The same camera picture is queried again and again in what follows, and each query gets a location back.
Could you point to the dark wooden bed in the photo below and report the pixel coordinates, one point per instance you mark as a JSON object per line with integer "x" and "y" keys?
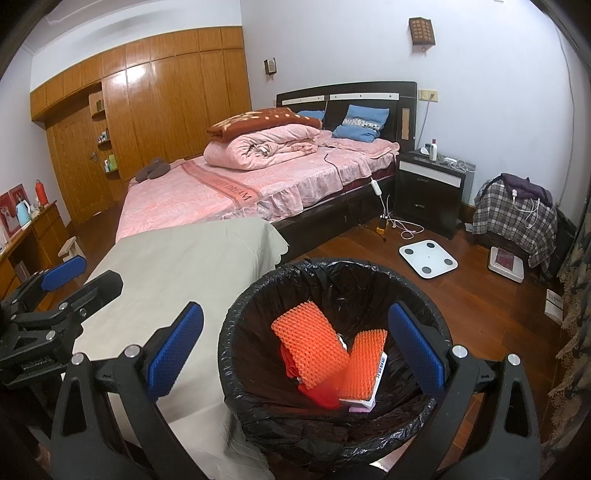
{"x": 411, "y": 120}

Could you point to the white flat box red print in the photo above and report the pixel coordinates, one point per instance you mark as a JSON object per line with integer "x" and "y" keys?
{"x": 505, "y": 263}

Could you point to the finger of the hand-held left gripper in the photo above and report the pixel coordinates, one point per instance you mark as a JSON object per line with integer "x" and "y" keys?
{"x": 62, "y": 274}
{"x": 99, "y": 288}

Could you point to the light blue kettle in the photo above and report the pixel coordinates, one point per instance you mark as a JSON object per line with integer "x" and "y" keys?
{"x": 23, "y": 213}

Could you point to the small dark wall device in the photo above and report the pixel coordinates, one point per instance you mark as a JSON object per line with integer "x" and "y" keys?
{"x": 270, "y": 66}

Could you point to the orange spiked silicone mat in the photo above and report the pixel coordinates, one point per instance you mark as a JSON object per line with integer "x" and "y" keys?
{"x": 362, "y": 364}

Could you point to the orange bumpy silicone mat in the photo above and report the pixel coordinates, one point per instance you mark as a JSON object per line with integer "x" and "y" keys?
{"x": 309, "y": 341}

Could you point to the large blue pillow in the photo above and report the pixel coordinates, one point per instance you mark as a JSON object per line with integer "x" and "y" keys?
{"x": 362, "y": 113}

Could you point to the red and white picture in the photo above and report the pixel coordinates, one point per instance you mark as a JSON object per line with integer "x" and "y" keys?
{"x": 11, "y": 207}

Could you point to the white bottle with dark cap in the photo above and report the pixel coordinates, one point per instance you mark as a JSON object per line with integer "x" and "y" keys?
{"x": 433, "y": 150}

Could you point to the wall power outlet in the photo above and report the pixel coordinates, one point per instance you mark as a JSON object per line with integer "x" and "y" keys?
{"x": 428, "y": 95}

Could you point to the red-brown folded blanket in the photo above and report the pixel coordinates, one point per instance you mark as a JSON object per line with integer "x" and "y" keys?
{"x": 263, "y": 119}

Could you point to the white triangular plate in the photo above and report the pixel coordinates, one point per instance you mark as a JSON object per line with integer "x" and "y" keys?
{"x": 427, "y": 258}

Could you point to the yellow power strip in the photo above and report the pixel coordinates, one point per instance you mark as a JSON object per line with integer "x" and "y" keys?
{"x": 381, "y": 224}

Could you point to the small white carton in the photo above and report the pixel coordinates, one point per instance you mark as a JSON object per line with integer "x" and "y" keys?
{"x": 554, "y": 304}

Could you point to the black and white nightstand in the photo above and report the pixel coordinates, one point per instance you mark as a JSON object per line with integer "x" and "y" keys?
{"x": 425, "y": 203}

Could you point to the plaid cloth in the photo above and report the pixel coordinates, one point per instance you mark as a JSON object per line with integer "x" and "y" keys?
{"x": 503, "y": 217}

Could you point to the dark patterned curtain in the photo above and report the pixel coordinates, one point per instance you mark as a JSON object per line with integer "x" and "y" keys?
{"x": 577, "y": 323}

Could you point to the wooden wardrobe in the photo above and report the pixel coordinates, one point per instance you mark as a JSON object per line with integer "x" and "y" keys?
{"x": 175, "y": 106}

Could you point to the pink bed sheet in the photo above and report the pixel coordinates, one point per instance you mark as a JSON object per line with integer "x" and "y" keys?
{"x": 184, "y": 203}

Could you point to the black lined trash bin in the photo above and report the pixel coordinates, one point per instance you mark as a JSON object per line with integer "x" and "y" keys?
{"x": 332, "y": 286}

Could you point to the small wooden stool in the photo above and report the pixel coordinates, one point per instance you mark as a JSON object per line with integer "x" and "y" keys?
{"x": 69, "y": 244}

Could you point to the white cardboard box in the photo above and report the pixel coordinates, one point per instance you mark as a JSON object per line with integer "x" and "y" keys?
{"x": 379, "y": 374}

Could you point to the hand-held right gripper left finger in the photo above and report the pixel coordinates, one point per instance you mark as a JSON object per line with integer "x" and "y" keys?
{"x": 178, "y": 350}

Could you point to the white power adapters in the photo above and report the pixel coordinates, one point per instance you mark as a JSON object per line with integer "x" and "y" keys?
{"x": 452, "y": 164}

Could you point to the wooden sideboard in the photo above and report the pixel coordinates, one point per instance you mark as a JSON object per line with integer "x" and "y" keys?
{"x": 46, "y": 226}

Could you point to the small blue pillow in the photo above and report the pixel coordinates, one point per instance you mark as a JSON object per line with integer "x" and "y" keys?
{"x": 310, "y": 114}

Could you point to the pink folded quilt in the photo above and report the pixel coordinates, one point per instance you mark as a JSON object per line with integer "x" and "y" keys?
{"x": 258, "y": 147}

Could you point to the red thermos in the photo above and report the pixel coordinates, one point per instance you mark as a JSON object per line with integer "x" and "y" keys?
{"x": 42, "y": 193}

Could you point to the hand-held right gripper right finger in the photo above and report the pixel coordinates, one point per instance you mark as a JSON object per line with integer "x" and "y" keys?
{"x": 415, "y": 350}

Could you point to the dark purple garment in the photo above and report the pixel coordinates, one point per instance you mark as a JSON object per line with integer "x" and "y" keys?
{"x": 531, "y": 189}

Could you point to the brown wall lamp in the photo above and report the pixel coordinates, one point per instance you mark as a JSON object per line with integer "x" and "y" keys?
{"x": 422, "y": 31}

